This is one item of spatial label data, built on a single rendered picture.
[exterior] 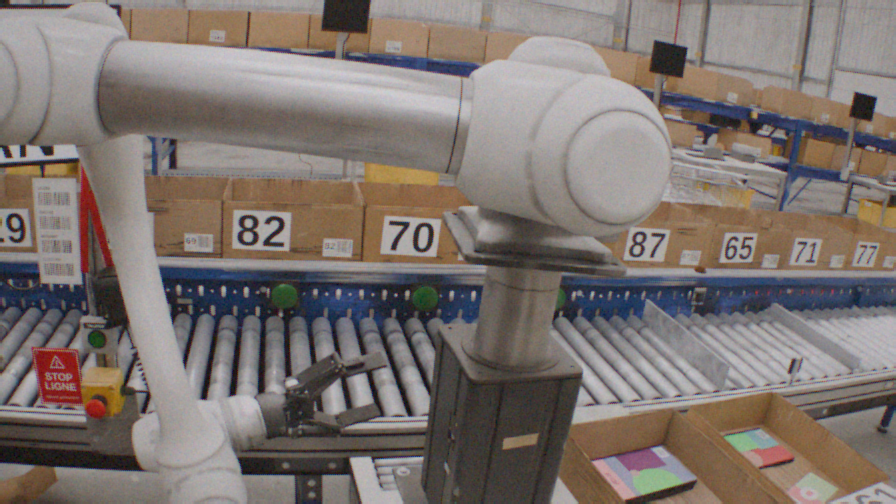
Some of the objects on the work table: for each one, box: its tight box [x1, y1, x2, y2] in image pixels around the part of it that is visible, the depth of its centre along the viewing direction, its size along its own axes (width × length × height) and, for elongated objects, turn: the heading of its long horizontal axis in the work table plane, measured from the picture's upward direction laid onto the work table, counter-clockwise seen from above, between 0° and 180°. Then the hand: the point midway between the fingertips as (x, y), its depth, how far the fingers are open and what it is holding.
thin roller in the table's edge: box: [373, 457, 423, 470], centre depth 120 cm, size 2×28×2 cm, turn 88°
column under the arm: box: [392, 324, 584, 504], centre depth 100 cm, size 26×26×33 cm
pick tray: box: [686, 391, 890, 504], centre depth 115 cm, size 28×38×10 cm
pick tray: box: [558, 408, 782, 504], centre depth 105 cm, size 28×38×10 cm
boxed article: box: [787, 473, 838, 504], centre depth 109 cm, size 8×16×2 cm, turn 105°
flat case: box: [590, 444, 697, 504], centre depth 114 cm, size 14×19×2 cm
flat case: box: [722, 427, 795, 469], centre depth 125 cm, size 14×19×2 cm
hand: (374, 387), depth 106 cm, fingers open, 13 cm apart
